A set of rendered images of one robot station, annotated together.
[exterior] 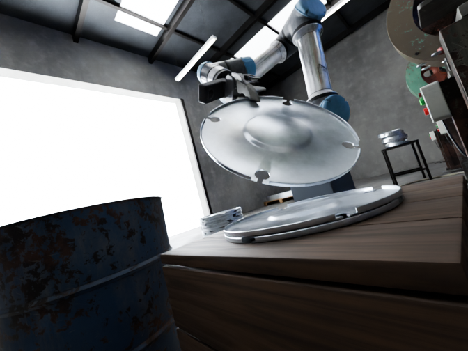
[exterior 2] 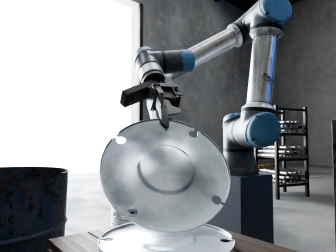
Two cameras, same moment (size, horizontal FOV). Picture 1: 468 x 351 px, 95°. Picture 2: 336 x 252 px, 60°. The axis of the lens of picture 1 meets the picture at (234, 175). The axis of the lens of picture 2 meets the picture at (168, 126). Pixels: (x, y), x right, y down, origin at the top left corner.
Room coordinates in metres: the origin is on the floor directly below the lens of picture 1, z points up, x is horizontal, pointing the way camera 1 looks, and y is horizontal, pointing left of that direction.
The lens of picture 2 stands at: (-0.25, -0.15, 0.57)
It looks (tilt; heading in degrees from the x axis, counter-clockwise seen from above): 3 degrees up; 4
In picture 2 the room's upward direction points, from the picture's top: straight up
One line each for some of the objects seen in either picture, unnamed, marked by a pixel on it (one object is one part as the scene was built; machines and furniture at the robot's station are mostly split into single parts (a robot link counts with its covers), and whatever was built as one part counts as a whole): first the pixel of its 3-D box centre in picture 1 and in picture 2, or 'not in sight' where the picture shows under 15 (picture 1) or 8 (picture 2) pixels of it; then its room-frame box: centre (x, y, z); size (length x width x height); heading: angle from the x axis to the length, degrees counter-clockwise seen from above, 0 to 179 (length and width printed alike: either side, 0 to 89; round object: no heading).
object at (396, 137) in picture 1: (401, 155); not in sight; (3.09, -2.39, 0.40); 0.45 x 0.40 x 0.79; 149
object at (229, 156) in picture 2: not in sight; (238, 160); (0.91, -0.34, 0.50); 0.15 x 0.15 x 0.10
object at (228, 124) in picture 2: not in sight; (238, 130); (0.91, -0.35, 0.62); 0.13 x 0.12 x 0.14; 17
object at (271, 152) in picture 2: not in sight; (279, 151); (3.01, -1.14, 0.47); 0.46 x 0.43 x 0.95; 27
